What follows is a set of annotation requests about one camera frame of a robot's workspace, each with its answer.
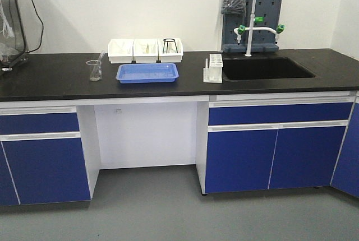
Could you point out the white test tube rack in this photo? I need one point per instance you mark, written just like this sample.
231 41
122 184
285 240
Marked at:
212 72

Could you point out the glass test tube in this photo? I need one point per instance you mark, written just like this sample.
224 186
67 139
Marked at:
102 54

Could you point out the grey pegboard drying rack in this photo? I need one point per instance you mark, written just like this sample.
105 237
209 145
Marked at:
263 41

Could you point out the right white storage bin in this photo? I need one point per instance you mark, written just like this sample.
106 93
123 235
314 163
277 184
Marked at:
171 57

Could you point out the white storage bin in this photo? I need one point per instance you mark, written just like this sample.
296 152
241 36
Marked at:
145 50
171 57
120 51

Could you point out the blue plastic tray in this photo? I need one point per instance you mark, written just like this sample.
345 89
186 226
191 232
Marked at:
147 73

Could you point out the middle white storage bin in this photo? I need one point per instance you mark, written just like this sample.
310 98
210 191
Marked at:
145 50

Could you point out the black metal tripod stand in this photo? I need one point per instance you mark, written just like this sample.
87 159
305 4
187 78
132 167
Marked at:
169 46

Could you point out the black sink basin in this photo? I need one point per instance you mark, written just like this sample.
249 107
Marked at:
252 68

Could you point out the blue cabinet door middle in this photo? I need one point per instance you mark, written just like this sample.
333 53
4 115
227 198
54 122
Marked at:
239 160

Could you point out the left white storage bin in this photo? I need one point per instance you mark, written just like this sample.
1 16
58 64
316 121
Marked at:
120 51

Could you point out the white gooseneck lab faucet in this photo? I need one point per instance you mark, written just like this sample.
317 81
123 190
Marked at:
254 19

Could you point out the blue drawer front left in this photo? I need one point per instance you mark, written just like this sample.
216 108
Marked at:
39 123

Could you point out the blue drawer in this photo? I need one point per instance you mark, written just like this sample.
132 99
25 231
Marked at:
279 113
39 123

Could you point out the blue cabinet door right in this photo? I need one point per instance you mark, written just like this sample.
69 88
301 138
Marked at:
305 157

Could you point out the blue drawer front right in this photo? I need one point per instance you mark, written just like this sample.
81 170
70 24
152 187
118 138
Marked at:
279 113

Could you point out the blue corner cabinet door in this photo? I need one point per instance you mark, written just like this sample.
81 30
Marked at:
346 172

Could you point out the blue far left cabinet door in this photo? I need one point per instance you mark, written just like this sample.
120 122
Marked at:
8 192

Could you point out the black metal frame stand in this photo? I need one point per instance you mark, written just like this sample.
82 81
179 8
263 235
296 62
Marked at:
13 39

